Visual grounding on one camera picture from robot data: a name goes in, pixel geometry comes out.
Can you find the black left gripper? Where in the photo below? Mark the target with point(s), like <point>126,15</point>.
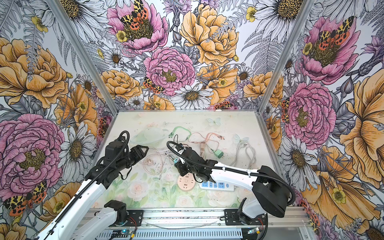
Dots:
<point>138,148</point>

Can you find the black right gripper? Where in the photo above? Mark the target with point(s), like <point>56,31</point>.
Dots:
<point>179,166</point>

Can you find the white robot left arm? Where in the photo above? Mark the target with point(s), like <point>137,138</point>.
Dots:
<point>87,195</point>

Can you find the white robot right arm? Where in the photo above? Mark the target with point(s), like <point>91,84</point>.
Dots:
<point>271,194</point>

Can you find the green charger plug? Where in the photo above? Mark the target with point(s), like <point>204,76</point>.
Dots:
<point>218,153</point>

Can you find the white blue power strip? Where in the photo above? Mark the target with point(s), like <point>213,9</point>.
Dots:
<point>218,186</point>

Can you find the round pink power socket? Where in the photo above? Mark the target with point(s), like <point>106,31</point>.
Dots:
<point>187,182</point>

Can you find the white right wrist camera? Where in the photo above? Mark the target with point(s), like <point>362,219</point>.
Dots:
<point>180,152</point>

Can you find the aluminium front rail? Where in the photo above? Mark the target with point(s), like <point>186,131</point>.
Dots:
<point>187,224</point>

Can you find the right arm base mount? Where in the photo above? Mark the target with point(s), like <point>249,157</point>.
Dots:
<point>233,218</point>

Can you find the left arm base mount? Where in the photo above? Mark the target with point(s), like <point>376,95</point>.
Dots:
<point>133,218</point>

